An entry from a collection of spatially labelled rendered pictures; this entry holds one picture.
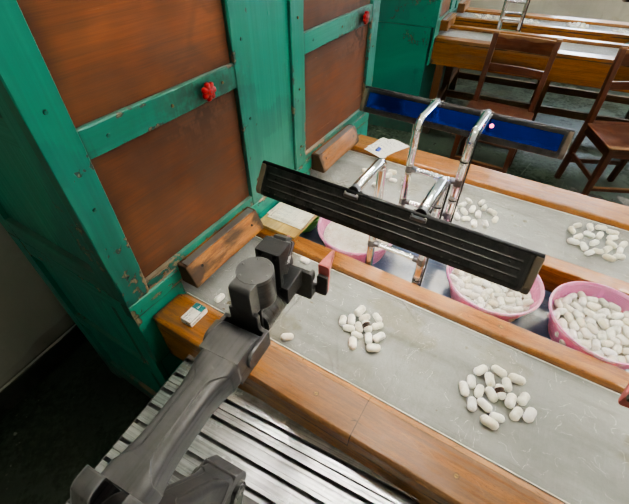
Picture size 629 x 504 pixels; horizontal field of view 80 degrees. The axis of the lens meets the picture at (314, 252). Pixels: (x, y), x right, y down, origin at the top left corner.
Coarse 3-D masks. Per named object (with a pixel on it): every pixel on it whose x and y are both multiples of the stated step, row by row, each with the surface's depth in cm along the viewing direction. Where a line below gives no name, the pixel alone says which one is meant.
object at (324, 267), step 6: (330, 252) 70; (324, 258) 67; (330, 258) 68; (318, 264) 65; (324, 264) 65; (330, 264) 71; (318, 270) 66; (324, 270) 65; (318, 276) 66; (324, 276) 66; (318, 282) 67; (324, 282) 66; (318, 288) 68; (324, 288) 67; (324, 294) 68
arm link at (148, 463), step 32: (224, 352) 53; (192, 384) 49; (224, 384) 51; (160, 416) 46; (192, 416) 47; (128, 448) 44; (160, 448) 44; (96, 480) 41; (128, 480) 41; (160, 480) 43
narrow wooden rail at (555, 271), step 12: (552, 264) 113; (564, 264) 113; (540, 276) 115; (552, 276) 113; (564, 276) 111; (576, 276) 109; (588, 276) 109; (600, 276) 109; (552, 288) 116; (576, 288) 111; (624, 288) 106
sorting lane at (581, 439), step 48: (192, 288) 109; (336, 288) 109; (336, 336) 97; (432, 336) 97; (480, 336) 97; (384, 384) 88; (432, 384) 88; (528, 384) 88; (576, 384) 88; (480, 432) 80; (528, 432) 80; (576, 432) 80; (624, 432) 80; (528, 480) 73; (576, 480) 73; (624, 480) 73
